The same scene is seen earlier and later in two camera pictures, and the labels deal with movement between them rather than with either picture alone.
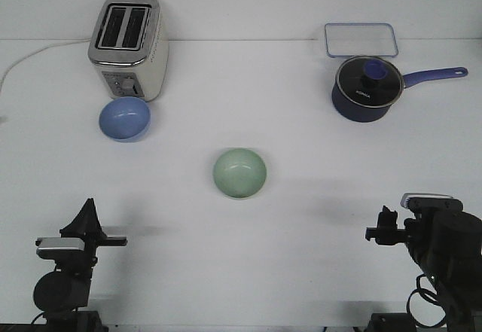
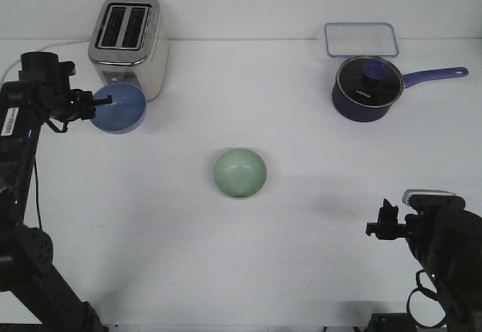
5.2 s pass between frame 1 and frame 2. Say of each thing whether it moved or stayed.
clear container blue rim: stayed
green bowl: stayed
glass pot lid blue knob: stayed
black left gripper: moved
